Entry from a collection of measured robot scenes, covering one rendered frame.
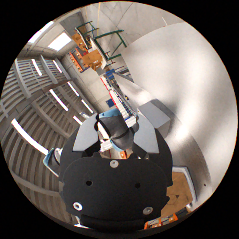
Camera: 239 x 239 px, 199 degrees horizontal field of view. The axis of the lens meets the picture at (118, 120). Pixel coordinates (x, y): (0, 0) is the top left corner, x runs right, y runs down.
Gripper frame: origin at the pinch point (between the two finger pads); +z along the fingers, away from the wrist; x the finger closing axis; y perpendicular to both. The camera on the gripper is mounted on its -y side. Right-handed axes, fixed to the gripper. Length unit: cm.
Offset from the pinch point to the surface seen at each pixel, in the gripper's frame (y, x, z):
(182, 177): 33, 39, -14
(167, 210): 44, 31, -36
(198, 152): 9.8, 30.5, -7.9
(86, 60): -59, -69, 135
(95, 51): -79, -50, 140
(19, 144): 66, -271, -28
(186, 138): 10.7, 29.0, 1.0
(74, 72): -158, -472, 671
